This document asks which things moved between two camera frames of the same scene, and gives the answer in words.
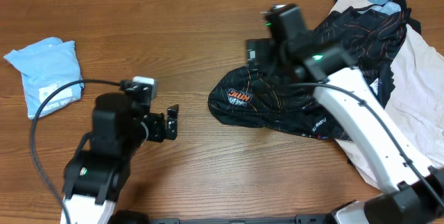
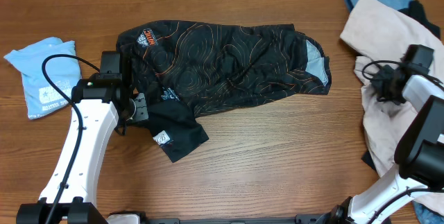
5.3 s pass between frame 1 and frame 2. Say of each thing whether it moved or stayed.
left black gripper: moved
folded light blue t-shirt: stayed
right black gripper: moved
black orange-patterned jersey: moved
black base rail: stayed
